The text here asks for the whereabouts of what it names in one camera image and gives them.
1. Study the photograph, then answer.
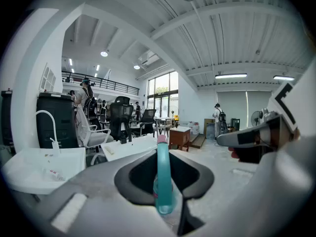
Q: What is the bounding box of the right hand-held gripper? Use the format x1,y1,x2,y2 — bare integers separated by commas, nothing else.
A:
216,58,316,164

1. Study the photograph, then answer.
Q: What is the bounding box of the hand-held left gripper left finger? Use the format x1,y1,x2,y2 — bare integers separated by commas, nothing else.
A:
11,150,179,237

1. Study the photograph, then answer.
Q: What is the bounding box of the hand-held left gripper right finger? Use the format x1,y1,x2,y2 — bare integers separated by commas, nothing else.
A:
169,135,316,237

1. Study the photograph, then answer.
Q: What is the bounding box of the teal spray bottle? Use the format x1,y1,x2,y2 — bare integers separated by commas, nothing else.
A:
153,135,176,215

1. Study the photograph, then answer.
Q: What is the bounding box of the standing fan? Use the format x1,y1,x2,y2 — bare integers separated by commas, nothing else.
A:
250,110,264,127

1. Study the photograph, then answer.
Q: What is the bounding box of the wooden platform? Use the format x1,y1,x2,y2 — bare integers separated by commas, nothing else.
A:
189,133,206,149

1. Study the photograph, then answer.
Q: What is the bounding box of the white tube with red label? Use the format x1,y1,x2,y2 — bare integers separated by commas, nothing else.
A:
43,168,65,182

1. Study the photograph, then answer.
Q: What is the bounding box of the brown cabinet with white top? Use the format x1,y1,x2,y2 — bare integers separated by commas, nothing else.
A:
169,126,192,152

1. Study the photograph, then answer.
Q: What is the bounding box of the white sink basin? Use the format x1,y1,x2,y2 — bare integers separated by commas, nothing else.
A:
1,147,86,195

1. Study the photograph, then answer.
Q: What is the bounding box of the white office chair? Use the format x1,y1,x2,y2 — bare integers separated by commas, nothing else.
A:
75,106,115,166

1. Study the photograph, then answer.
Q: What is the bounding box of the white table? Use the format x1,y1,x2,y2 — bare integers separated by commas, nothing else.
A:
100,133,171,162

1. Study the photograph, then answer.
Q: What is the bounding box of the black mesh office chair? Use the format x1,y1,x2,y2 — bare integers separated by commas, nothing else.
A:
108,96,134,142
132,109,157,137

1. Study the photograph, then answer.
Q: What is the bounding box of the white curved faucet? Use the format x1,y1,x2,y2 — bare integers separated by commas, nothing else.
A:
35,110,61,157

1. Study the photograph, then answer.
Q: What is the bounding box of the black cabinet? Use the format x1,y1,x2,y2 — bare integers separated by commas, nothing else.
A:
36,92,79,150

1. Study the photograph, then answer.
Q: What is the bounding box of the black balcony railing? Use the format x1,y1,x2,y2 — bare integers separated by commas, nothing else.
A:
61,71,140,96

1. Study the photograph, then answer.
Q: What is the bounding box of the black appliance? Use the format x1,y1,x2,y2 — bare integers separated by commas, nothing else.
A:
0,89,13,147

